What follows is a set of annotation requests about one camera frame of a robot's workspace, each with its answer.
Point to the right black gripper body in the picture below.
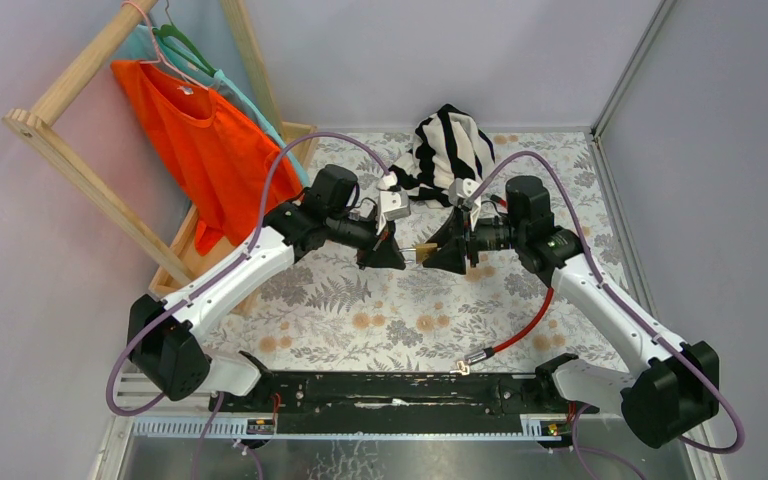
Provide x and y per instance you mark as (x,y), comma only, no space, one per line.
(488,234)

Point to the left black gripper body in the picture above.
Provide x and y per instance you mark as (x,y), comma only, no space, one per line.
(362,234)

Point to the brass padlock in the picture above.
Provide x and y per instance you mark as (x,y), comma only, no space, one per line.
(418,253)

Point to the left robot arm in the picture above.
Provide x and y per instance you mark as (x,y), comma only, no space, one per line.
(165,335)

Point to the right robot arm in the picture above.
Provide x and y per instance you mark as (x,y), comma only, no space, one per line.
(665,390)

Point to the floral tablecloth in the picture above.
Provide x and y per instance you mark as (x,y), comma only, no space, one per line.
(324,313)

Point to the black white striped cloth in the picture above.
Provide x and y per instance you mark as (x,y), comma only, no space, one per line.
(446,146)

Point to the orange t-shirt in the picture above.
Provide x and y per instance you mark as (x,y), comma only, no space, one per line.
(233,215)

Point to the wooden clothes rack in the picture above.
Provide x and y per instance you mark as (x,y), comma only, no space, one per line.
(178,262)

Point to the pink hanger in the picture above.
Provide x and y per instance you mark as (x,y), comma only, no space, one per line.
(160,57)

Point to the green hanger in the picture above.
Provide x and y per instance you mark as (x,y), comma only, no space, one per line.
(170,36)

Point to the light blue shirt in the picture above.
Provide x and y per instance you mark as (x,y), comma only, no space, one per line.
(258,112)

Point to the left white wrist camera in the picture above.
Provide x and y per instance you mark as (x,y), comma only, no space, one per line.
(393,202)

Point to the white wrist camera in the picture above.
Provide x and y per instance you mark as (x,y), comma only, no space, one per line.
(393,202)
(463,197)

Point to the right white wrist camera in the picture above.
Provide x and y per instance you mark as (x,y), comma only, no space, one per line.
(463,197)

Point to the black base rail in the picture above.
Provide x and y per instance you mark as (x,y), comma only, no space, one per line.
(479,405)

